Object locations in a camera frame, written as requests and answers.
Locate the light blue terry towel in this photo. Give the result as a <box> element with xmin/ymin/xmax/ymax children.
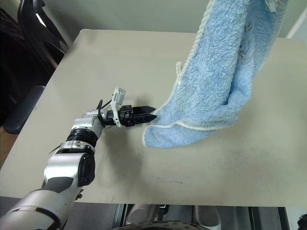
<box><xmin>142</xmin><ymin>0</ymin><xmax>290</xmax><ymax>149</ymax></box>

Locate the black office chair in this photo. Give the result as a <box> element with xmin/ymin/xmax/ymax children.
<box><xmin>17</xmin><ymin>0</ymin><xmax>71</xmax><ymax>56</ymax></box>

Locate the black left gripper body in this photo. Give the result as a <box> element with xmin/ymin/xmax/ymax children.
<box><xmin>119</xmin><ymin>104</ymin><xmax>138</xmax><ymax>128</ymax></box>

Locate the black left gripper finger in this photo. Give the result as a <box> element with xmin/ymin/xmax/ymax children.
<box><xmin>132</xmin><ymin>105</ymin><xmax>155</xmax><ymax>115</ymax></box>
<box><xmin>134</xmin><ymin>114</ymin><xmax>158</xmax><ymax>125</ymax></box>

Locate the grey rounded shape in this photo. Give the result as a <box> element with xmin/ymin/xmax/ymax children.
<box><xmin>126</xmin><ymin>204</ymin><xmax>169</xmax><ymax>225</ymax></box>
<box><xmin>193</xmin><ymin>205</ymin><xmax>222</xmax><ymax>228</ymax></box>

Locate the dark blue padded seat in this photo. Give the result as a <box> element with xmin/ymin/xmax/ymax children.
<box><xmin>3</xmin><ymin>85</ymin><xmax>47</xmax><ymax>135</ymax></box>

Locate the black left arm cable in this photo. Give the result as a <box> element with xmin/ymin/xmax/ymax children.
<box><xmin>96</xmin><ymin>100</ymin><xmax>113</xmax><ymax>120</ymax></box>

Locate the black dotted rounded shape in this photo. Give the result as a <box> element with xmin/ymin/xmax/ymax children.
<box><xmin>117</xmin><ymin>221</ymin><xmax>212</xmax><ymax>230</ymax></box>

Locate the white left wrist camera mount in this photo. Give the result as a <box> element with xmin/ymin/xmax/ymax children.
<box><xmin>110</xmin><ymin>86</ymin><xmax>127</xmax><ymax>127</ymax></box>

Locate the metal table frame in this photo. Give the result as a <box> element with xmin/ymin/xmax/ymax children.
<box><xmin>114</xmin><ymin>204</ymin><xmax>289</xmax><ymax>230</ymax></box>

